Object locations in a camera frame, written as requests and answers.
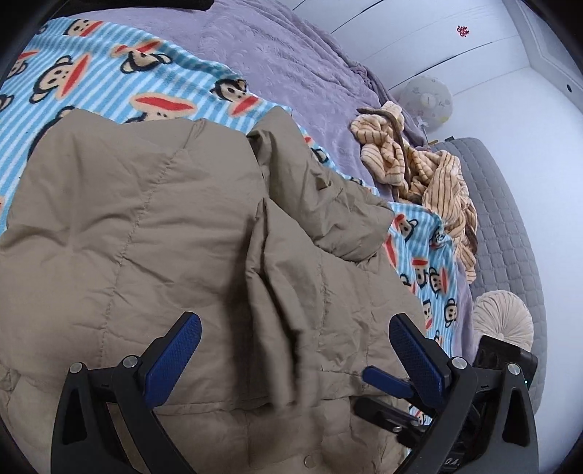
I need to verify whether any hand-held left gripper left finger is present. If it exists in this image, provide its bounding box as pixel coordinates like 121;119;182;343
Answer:
51;312;202;474

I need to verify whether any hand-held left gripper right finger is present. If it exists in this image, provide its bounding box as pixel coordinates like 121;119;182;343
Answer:
389;314;540;474

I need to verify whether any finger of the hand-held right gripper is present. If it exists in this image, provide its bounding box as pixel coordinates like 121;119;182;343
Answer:
354;396;424;450
363;365;415;403

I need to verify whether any khaki puffer jacket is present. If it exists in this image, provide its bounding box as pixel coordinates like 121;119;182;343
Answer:
0;107;429;474

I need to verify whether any round cream pleated pillow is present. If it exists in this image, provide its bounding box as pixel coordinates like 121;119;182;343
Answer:
471;289;535;354

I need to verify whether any grey quilted headboard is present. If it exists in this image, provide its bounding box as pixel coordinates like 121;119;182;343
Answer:
430;137;547;402

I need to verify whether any yellow brown striped fleece garment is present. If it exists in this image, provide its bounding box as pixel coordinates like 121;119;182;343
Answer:
350;101;479;284

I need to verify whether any monkey print striped blanket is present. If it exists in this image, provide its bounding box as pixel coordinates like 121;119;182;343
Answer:
0;17;461;424

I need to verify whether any purple bedspread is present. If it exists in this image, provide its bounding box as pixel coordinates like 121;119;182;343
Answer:
196;0;477;297

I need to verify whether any white wardrobe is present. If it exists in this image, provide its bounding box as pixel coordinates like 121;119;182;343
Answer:
291;0;529;92

